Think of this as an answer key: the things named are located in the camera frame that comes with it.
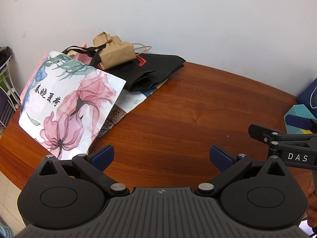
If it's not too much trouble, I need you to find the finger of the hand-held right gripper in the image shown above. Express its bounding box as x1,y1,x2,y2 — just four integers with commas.
248,124,317,171
284,114,317,131

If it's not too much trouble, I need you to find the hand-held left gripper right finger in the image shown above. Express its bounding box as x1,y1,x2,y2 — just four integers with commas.
195,145,290,196

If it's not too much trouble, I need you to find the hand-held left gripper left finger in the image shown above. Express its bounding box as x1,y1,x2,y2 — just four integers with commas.
36,144,130,196

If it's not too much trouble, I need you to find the floral shopping bag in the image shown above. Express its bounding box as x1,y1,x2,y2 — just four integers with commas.
18,44,127,161

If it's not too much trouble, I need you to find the patterned white shopping bag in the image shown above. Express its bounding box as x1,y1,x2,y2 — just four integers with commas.
95,78,169,138

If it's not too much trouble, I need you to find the black shopping bag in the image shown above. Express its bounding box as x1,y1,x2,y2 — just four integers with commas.
99,53,186,92

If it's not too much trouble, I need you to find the pink white shopping bag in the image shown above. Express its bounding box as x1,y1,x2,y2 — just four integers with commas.
66,43,88,61

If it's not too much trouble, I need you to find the brown paper bag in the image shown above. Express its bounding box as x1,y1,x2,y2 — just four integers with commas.
93,32,152,71

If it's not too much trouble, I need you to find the person's right hand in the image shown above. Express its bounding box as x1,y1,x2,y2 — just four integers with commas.
306,185,317,229

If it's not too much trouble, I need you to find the teal box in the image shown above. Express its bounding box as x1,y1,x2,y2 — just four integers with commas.
283,104,317,136

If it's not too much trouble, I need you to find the dark blue box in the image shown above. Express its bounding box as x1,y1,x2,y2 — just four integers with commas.
296,77,317,119

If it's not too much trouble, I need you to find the white wire rack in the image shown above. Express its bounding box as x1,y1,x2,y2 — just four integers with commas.
0,46,21,129

